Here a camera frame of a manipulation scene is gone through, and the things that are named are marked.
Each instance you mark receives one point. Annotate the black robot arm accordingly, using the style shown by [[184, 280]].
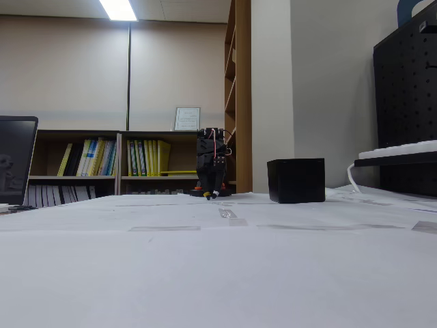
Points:
[[227, 192]]

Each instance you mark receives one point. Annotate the black open box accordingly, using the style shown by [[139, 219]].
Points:
[[297, 181]]

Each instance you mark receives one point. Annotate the flat yellow folder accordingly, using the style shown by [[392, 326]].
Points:
[[179, 173]]

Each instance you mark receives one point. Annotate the framed white certificate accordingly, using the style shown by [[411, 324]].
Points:
[[186, 118]]

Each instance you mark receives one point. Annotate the yellow binder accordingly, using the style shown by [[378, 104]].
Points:
[[152, 159], [164, 157]]

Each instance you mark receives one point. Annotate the green white binder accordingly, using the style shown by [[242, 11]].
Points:
[[140, 159], [131, 159]]

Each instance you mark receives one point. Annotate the low wooden bookshelf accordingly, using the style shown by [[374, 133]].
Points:
[[124, 160], [48, 153]]

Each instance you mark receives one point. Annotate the white paper table cover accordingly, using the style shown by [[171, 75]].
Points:
[[205, 273]]

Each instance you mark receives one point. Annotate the blue green book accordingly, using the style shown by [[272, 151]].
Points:
[[108, 159]]

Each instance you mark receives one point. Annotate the tall wooden bookshelf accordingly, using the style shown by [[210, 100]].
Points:
[[243, 51]]

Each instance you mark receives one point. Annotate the white yellow book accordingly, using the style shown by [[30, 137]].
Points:
[[95, 157], [85, 157]]

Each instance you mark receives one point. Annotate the yellow thin book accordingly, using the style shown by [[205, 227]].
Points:
[[65, 160]]

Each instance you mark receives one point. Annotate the rectangular ceiling light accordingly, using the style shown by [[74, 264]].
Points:
[[117, 10]]

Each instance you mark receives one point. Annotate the white power strip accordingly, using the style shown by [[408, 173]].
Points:
[[403, 148]]

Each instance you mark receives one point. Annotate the black laptop screen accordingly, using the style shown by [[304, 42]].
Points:
[[15, 157]]

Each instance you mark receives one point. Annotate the black pegboard panel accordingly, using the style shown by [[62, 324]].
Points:
[[406, 102]]

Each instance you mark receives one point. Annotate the dark blue rounded object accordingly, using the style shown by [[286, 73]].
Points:
[[404, 10]]

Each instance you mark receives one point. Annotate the black shelf rail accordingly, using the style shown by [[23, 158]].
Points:
[[396, 161]]

